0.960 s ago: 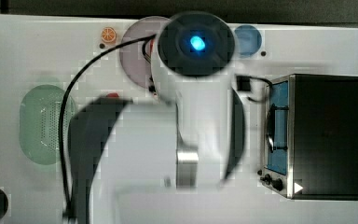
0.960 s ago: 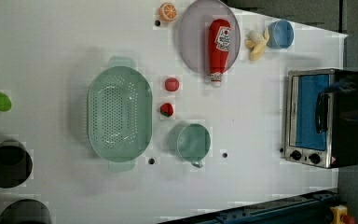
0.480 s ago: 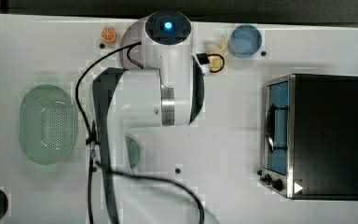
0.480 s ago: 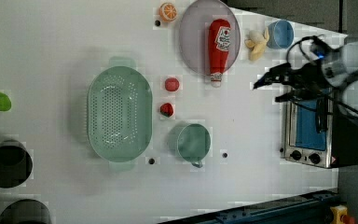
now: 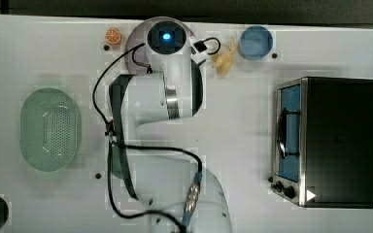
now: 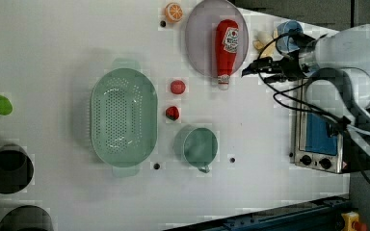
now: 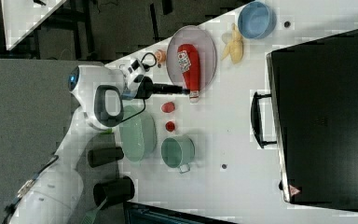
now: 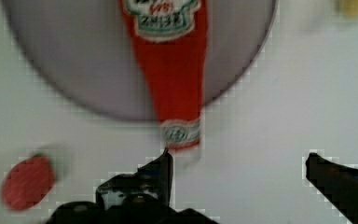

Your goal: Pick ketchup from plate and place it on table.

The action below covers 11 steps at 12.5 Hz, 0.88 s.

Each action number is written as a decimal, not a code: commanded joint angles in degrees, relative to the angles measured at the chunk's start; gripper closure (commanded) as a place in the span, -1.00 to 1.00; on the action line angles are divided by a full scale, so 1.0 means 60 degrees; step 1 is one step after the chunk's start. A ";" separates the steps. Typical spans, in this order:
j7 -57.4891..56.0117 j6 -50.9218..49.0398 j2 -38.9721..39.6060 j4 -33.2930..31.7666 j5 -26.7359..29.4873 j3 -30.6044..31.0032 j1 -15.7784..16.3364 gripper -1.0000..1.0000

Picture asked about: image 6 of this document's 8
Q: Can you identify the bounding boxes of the green perforated colander basket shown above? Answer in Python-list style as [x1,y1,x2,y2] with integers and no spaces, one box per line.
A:
[90,59,158,178]

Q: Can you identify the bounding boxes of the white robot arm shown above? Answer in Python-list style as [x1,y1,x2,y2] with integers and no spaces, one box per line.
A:
[242,24,370,158]

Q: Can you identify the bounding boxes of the grey round plate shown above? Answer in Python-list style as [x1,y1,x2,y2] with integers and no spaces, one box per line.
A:
[185,0,249,77]

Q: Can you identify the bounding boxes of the orange slice toy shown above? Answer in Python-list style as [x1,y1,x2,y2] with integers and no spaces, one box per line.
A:
[165,2,183,23]

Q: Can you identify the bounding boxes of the blue metal frame rail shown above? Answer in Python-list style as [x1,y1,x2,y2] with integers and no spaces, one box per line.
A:
[165,196,352,231]

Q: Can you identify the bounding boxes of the red strawberry toy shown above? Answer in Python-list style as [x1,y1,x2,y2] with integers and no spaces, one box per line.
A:
[165,106,179,121]

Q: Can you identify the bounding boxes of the green lime toy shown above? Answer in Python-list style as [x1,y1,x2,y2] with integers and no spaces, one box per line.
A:
[0,95,13,116]

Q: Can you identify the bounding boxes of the peeled banana toy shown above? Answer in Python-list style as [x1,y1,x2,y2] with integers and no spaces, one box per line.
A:
[252,31,278,58]

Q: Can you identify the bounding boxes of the red tomato toy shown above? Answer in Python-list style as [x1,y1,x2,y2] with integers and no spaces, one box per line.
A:
[170,80,186,95]

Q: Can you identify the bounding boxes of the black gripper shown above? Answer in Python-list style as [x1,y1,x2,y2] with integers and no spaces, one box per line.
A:
[242,33,315,84]

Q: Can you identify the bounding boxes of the green mug with handle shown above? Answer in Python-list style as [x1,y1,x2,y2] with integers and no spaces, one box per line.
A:
[173,125,219,173]

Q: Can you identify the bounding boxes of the silver toaster oven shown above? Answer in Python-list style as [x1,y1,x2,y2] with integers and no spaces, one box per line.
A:
[293,80,370,174]

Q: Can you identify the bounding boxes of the red plush ketchup bottle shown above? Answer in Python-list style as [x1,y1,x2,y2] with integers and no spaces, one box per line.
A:
[215,19,239,90]

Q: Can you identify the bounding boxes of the yellow red emergency button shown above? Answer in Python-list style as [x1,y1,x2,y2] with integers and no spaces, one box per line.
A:
[341,212,368,231]

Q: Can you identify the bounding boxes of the blue round cup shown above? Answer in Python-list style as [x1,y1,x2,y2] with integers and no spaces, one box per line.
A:
[276,20,303,53]

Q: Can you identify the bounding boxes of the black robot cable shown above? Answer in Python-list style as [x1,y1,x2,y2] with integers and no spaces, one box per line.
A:
[257,30,370,196]

